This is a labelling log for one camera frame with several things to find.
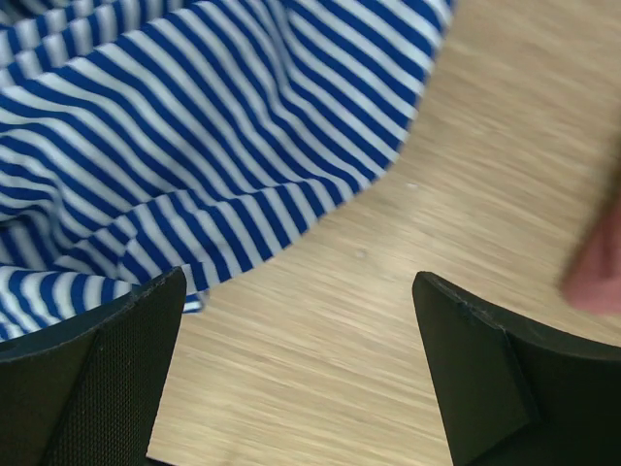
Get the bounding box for left gripper black left finger pad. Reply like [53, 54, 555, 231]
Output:
[1, 269, 186, 465]

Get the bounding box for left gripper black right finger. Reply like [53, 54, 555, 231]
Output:
[412, 272, 620, 465]

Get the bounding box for red graphic tank top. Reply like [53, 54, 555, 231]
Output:
[562, 195, 620, 315]

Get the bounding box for blue white striped top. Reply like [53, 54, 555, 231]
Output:
[1, 1, 456, 340]

